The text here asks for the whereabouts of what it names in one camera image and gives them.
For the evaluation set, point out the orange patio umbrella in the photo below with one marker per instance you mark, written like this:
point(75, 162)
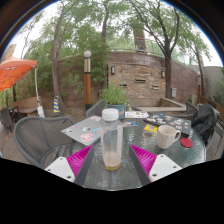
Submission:
point(13, 71)

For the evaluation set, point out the wooden bench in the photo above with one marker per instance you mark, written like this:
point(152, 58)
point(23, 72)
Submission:
point(26, 105)

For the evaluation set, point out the white umbrella pole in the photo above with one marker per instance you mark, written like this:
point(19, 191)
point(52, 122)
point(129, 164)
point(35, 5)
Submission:
point(40, 111)

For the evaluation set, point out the flat round red coaster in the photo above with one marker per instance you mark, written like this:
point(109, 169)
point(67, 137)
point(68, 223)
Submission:
point(186, 142)

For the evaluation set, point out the small colourful card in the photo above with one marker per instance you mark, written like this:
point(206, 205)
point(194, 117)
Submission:
point(130, 123)

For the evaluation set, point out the yellow card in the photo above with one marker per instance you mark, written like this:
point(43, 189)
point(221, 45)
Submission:
point(150, 128)

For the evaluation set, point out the grey wall box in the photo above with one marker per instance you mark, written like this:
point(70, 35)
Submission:
point(173, 92)

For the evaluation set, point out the white sticker sheet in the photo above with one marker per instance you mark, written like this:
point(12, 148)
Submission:
point(136, 114)

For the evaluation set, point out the leaning tree with brown trunk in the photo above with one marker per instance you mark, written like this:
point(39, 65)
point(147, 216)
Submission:
point(55, 73)

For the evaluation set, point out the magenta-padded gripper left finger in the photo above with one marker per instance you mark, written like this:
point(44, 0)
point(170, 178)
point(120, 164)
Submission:
point(61, 166)

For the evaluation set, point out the tree with dark forked trunk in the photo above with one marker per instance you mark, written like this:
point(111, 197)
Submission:
point(168, 76)

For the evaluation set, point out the white ceramic mug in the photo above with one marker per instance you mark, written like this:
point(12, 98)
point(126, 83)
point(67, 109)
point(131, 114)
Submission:
point(165, 137)

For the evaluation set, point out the blue yellow striped bollard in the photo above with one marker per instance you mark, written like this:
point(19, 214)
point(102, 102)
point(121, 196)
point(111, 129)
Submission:
point(56, 105)

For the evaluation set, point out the thin-trunked tree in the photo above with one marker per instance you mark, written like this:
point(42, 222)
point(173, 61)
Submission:
point(200, 73)

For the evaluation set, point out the black folding chair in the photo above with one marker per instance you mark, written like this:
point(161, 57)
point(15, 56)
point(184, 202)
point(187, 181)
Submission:
point(6, 118)

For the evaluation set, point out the clear plastic bottle white cap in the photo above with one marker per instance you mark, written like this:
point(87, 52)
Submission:
point(111, 140)

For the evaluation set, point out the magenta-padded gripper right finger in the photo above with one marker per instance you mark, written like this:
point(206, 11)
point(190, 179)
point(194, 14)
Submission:
point(163, 166)

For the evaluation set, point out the black wall lamp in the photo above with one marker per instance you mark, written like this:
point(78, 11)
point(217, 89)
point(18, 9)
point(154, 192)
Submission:
point(113, 70)
point(163, 74)

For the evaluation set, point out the lamp post with globe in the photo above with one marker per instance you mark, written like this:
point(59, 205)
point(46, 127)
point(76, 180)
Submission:
point(87, 83)

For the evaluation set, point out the silver laptop with stickers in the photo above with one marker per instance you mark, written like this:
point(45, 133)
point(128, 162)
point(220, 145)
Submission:
point(80, 131)

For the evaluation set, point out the grey wicker chair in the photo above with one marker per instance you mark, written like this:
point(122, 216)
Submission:
point(96, 109)
point(36, 133)
point(190, 108)

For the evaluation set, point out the brown wooden lamp post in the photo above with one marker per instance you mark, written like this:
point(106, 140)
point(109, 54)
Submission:
point(199, 90)

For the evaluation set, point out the black jacket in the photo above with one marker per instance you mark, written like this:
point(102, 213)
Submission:
point(203, 121)

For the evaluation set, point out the green plant in teal pot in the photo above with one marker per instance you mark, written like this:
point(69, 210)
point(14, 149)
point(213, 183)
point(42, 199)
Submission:
point(115, 96)

